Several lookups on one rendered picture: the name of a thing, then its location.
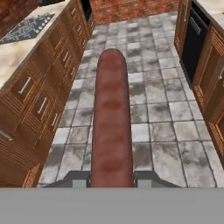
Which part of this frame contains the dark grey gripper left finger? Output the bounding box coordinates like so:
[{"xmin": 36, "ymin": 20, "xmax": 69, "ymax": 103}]
[{"xmin": 43, "ymin": 171, "xmax": 92, "ymax": 188}]

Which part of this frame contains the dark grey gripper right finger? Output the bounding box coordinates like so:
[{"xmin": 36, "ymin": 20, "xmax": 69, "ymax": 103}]
[{"xmin": 133, "ymin": 171, "xmax": 182, "ymax": 188}]

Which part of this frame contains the long brown sausage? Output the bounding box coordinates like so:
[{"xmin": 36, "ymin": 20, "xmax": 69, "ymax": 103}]
[{"xmin": 90, "ymin": 48, "xmax": 135, "ymax": 188}]

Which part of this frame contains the wooden drawer front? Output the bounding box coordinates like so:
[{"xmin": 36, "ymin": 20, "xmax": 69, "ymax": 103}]
[
  {"xmin": 46, "ymin": 40, "xmax": 77, "ymax": 77},
  {"xmin": 17, "ymin": 87, "xmax": 60, "ymax": 134},
  {"xmin": 0, "ymin": 62, "xmax": 42, "ymax": 117},
  {"xmin": 36, "ymin": 105, "xmax": 70, "ymax": 145}
]

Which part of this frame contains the wooden cupboard door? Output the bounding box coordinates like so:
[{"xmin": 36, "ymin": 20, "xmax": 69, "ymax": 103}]
[
  {"xmin": 174, "ymin": 0, "xmax": 191, "ymax": 58},
  {"xmin": 204, "ymin": 95, "xmax": 224, "ymax": 169},
  {"xmin": 192, "ymin": 25, "xmax": 224, "ymax": 110}
]

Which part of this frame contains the black dishwasher door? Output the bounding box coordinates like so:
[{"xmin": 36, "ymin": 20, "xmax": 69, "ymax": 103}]
[{"xmin": 179, "ymin": 6, "xmax": 212, "ymax": 85}]

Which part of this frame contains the black hob with knobs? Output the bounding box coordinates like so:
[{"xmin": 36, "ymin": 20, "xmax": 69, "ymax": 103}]
[{"xmin": 0, "ymin": 12, "xmax": 56, "ymax": 46}]

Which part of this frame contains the black oven front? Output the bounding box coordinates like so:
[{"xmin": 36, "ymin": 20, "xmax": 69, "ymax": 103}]
[{"xmin": 80, "ymin": 0, "xmax": 93, "ymax": 22}]

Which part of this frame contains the silver dishwasher handle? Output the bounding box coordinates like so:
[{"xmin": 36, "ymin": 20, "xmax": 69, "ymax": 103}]
[{"xmin": 188, "ymin": 16, "xmax": 202, "ymax": 36}]

